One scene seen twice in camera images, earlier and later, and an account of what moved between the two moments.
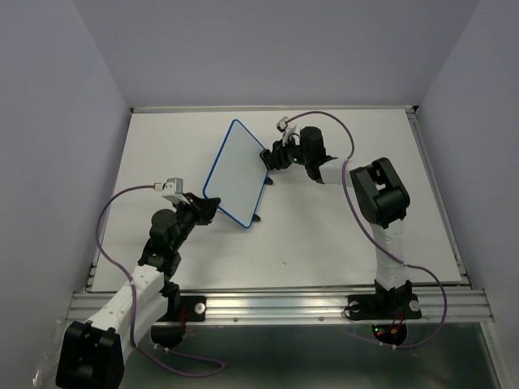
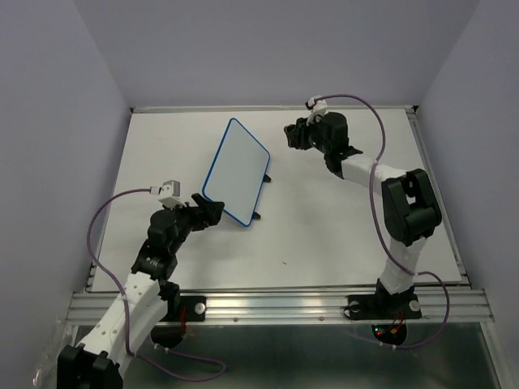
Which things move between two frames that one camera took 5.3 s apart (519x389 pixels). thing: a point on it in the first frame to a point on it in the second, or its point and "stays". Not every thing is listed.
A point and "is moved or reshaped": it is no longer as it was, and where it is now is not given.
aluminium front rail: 299,308 stays
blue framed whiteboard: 238,174 stays
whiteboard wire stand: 268,181 stays
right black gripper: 276,154 to 302,129
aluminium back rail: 265,109 stays
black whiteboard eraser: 263,154 is moved or reshaped
